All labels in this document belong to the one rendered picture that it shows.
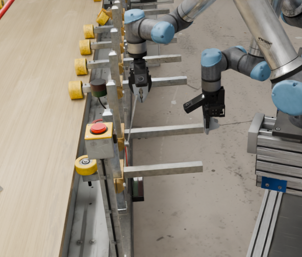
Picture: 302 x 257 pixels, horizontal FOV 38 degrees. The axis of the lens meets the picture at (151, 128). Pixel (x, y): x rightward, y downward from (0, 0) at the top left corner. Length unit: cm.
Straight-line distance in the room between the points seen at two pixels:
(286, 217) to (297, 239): 15
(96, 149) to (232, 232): 153
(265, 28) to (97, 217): 97
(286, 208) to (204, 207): 52
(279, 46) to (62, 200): 81
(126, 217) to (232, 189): 130
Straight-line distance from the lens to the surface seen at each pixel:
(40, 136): 180
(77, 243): 171
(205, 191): 282
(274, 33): 131
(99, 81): 166
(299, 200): 249
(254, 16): 131
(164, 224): 261
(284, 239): 228
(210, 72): 167
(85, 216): 180
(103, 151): 116
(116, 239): 139
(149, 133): 181
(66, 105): 198
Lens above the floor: 183
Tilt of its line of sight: 32 degrees down
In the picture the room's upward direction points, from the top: 5 degrees counter-clockwise
